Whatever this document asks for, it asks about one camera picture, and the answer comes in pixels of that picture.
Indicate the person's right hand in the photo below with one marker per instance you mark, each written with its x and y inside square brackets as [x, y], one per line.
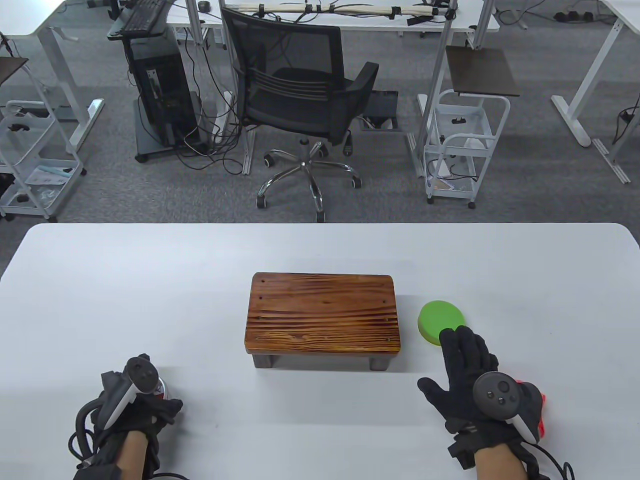
[462, 380]

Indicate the person's left hand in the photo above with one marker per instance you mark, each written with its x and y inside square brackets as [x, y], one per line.
[150, 412]

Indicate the round metal wood wax tin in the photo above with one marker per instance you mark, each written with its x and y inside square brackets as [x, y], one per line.
[161, 390]

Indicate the red cloth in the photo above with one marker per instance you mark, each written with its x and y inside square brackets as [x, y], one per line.
[542, 425]

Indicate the brown wooden stool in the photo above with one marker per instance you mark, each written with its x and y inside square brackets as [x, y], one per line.
[322, 310]

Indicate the person's right forearm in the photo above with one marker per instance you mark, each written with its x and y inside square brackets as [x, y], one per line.
[500, 467]

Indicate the person's left forearm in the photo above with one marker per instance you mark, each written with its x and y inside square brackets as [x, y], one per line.
[132, 457]

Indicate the black and white controller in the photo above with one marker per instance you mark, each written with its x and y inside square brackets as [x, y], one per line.
[495, 392]
[142, 375]

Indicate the green round sponge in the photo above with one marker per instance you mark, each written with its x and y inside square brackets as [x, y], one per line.
[437, 315]

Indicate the white rolling cart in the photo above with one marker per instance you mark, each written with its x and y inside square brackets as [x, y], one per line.
[462, 189]
[45, 175]

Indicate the grey computer stand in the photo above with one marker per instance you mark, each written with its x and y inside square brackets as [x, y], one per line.
[147, 140]

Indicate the black floor socket box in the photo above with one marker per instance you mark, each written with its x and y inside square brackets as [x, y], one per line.
[382, 105]

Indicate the white power strip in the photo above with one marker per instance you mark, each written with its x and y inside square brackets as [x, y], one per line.
[220, 122]

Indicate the dark brown side table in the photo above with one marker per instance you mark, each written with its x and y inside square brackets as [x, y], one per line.
[480, 70]
[10, 69]

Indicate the black power adapter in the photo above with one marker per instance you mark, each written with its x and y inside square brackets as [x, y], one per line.
[626, 115]

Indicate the black computer tower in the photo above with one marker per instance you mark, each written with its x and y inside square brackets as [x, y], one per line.
[165, 95]

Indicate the black mesh office chair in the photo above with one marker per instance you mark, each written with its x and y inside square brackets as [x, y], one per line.
[300, 100]

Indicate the white desk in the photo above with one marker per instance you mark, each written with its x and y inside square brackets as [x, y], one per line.
[597, 67]
[30, 15]
[350, 22]

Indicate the black power strip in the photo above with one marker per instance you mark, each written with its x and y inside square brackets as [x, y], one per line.
[572, 16]

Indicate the beige rod bundle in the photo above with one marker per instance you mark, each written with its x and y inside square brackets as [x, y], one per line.
[350, 9]

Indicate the black keyboard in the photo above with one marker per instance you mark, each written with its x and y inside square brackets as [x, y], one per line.
[142, 15]

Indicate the black computer mouse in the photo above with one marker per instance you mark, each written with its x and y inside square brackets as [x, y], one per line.
[203, 6]

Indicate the aluminium floor rail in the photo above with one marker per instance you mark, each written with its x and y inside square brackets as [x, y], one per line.
[612, 162]

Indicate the aluminium frame post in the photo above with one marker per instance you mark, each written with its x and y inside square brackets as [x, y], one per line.
[435, 75]
[246, 150]

